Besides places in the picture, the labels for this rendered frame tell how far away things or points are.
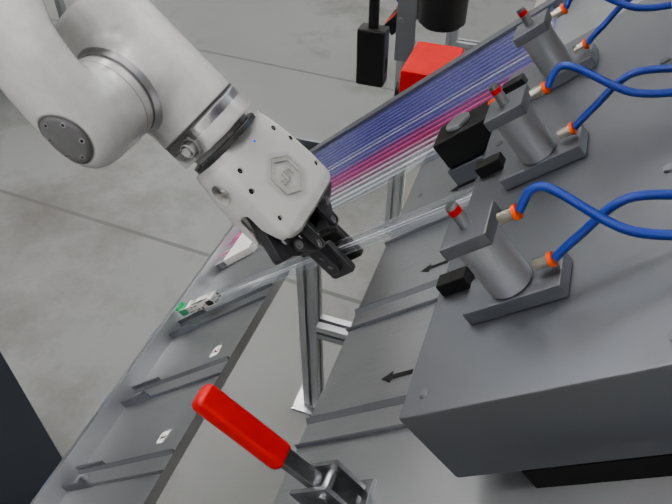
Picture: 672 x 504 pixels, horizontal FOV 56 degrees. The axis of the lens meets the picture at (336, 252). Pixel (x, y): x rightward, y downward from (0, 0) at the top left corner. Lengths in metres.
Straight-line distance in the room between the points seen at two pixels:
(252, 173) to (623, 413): 0.40
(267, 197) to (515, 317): 0.32
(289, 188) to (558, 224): 0.31
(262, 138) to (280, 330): 1.23
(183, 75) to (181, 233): 1.58
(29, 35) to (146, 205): 1.78
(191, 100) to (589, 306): 0.39
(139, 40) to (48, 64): 0.09
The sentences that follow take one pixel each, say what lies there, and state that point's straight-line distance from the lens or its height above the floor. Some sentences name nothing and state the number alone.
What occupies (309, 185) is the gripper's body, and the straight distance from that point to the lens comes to 0.61.
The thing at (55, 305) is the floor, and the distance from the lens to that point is 2.01.
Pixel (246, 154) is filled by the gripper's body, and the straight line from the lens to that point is 0.58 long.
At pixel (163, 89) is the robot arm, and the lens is 0.56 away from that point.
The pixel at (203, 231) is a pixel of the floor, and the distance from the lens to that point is 2.12.
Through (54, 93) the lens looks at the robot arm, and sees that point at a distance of 0.52.
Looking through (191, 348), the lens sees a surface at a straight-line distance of 0.78.
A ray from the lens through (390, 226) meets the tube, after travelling 0.58.
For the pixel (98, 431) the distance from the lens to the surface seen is 0.80.
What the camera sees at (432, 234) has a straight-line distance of 0.55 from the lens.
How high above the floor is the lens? 1.37
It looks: 43 degrees down
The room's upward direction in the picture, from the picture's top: straight up
